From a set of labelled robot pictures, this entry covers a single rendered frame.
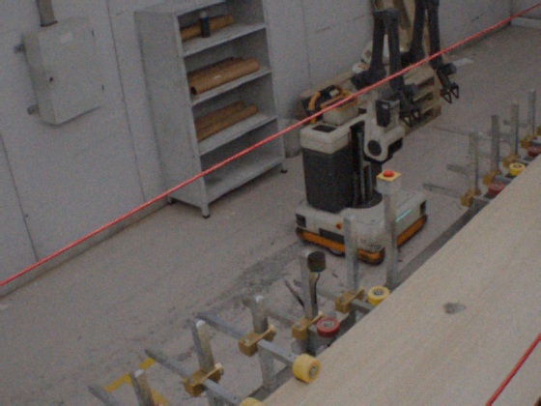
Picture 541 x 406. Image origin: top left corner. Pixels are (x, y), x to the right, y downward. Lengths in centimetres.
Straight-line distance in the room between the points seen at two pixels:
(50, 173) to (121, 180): 62
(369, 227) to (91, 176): 198
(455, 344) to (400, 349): 19
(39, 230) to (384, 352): 306
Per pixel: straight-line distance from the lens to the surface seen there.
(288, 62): 615
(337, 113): 426
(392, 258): 286
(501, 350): 233
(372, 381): 220
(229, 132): 520
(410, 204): 449
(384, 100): 402
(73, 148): 482
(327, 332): 241
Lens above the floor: 240
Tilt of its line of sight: 27 degrees down
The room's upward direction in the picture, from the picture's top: 7 degrees counter-clockwise
